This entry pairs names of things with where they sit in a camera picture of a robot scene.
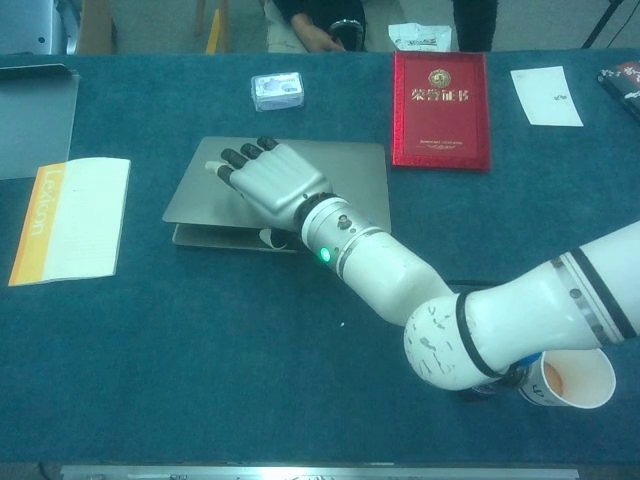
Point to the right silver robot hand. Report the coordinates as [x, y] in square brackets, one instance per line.
[280, 185]

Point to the person's right hand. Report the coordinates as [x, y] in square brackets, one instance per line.
[315, 37]

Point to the silver grey laptop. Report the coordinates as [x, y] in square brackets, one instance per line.
[355, 170]

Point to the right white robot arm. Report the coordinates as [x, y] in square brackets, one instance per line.
[400, 280]

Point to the yellow white Lexicon book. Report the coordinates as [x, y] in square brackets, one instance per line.
[85, 220]

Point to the black curved handheld object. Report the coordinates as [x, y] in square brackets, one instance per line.
[347, 34]

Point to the small tissue pack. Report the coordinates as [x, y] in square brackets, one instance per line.
[277, 91]

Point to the yellow board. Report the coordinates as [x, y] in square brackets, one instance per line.
[217, 32]

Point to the white crumpled plastic bag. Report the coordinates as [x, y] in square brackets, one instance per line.
[420, 37]

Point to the red certificate folder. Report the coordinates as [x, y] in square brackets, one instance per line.
[440, 130]

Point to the person's left black sleeve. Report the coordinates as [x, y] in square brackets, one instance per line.
[475, 25]

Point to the teal felt table cloth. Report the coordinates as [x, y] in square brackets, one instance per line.
[200, 375]

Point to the brown cardboard box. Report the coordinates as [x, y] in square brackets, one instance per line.
[95, 25]

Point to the white paper card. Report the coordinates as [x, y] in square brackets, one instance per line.
[547, 97]

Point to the grey flat folder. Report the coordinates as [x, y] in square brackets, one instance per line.
[30, 125]

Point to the silver metal casing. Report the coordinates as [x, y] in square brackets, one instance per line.
[35, 25]

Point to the black tripod leg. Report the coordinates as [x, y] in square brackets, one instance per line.
[602, 25]

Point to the cola bottle blue cap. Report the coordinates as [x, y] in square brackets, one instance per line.
[480, 393]

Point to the black book white lettering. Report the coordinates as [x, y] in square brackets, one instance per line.
[625, 85]

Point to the white paper cup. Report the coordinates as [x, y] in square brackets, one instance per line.
[580, 380]

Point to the aluminium profile rail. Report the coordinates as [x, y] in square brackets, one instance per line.
[320, 472]

